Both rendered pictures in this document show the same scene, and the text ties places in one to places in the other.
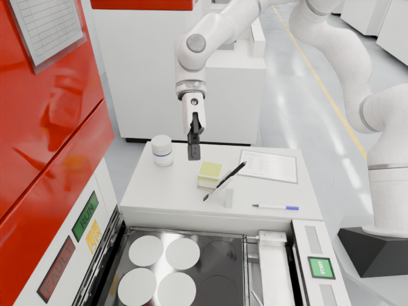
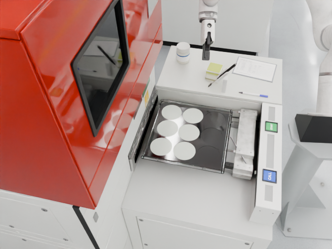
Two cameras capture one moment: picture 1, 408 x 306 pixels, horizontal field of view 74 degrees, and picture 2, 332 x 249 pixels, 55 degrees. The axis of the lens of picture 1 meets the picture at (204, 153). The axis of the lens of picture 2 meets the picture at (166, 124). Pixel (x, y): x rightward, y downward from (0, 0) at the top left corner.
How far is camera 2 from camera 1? 0.78 m
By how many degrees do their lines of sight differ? 14
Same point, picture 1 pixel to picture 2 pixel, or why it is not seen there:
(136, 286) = (167, 128)
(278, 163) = (262, 67)
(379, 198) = (319, 94)
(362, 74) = (323, 10)
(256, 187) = (243, 82)
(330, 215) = not seen: hidden behind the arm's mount
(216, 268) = (212, 124)
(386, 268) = (316, 136)
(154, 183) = (177, 74)
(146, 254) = (171, 114)
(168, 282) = (184, 128)
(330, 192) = not seen: hidden behind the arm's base
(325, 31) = not seen: outside the picture
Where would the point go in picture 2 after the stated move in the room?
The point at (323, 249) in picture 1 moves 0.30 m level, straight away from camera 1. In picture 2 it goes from (276, 119) to (311, 87)
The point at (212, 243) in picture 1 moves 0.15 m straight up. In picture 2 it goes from (211, 112) to (214, 90)
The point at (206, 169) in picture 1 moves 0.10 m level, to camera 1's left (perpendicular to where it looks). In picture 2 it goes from (212, 67) to (192, 65)
